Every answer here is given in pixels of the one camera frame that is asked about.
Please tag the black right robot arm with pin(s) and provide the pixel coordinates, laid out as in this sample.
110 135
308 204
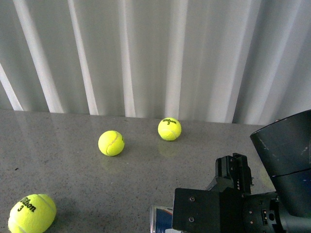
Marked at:
284 148

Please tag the yellow Wilson 3 ball back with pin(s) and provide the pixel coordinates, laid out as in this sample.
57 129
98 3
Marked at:
169 129

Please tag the Wilson tennis ball can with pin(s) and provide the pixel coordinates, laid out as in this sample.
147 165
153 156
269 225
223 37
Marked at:
161 220

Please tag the white pleated curtain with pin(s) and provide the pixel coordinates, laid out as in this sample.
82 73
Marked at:
230 61

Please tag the yellow wilson 3 ball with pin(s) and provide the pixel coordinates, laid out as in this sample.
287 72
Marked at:
32 214
169 129

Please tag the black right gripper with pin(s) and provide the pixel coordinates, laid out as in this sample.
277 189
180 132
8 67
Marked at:
227 205

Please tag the yellow tennis ball, seam showing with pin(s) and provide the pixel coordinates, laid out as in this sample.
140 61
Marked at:
111 143

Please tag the yellow Wilson 3 ball front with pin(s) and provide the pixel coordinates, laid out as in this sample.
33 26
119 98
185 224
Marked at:
32 214

